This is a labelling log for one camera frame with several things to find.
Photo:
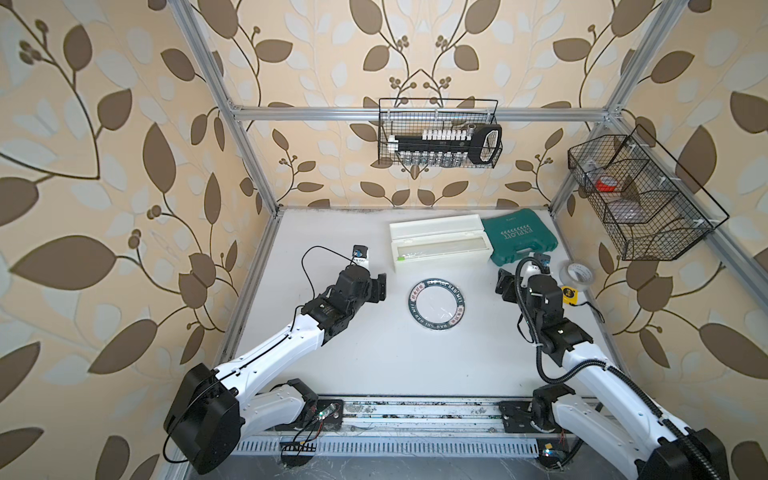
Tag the yellow tape measure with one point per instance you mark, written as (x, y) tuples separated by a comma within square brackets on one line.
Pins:
[(570, 296)]

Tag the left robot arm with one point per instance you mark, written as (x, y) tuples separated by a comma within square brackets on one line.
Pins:
[(214, 408)]

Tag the aluminium front rail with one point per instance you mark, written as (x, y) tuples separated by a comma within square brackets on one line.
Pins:
[(422, 416)]

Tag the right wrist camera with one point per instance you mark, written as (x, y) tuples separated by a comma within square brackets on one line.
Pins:
[(539, 264)]

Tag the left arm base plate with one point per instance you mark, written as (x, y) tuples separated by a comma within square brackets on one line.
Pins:
[(328, 411)]

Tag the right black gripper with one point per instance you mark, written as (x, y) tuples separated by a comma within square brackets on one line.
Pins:
[(511, 283)]

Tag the white plate green rim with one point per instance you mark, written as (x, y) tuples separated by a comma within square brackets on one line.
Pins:
[(437, 303)]

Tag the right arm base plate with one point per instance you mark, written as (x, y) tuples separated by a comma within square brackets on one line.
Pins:
[(520, 417)]

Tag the black socket set holder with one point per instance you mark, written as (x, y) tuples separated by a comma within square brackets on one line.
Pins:
[(474, 146)]

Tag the right black wire basket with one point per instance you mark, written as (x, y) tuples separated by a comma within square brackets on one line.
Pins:
[(661, 208)]

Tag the green tool case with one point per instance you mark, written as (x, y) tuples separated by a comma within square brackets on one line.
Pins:
[(516, 235)]

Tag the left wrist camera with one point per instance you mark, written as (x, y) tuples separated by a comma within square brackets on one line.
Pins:
[(360, 256)]

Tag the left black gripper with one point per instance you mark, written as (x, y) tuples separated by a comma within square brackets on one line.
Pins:
[(376, 288)]

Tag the white tape roll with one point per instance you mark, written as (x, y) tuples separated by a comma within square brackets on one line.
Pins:
[(576, 275)]

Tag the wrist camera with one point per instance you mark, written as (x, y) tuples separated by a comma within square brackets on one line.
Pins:
[(539, 264), (360, 256)]

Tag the clear plastic wrap sheet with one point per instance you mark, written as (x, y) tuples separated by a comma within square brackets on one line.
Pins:
[(437, 303)]

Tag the red item in basket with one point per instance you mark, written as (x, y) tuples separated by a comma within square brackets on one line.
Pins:
[(606, 184)]

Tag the black wire basket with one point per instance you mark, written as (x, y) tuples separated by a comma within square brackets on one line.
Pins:
[(661, 208), (409, 116)]

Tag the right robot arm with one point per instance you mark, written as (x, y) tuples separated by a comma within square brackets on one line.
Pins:
[(585, 393)]

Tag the back black wire basket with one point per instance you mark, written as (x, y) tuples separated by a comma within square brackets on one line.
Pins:
[(409, 116)]

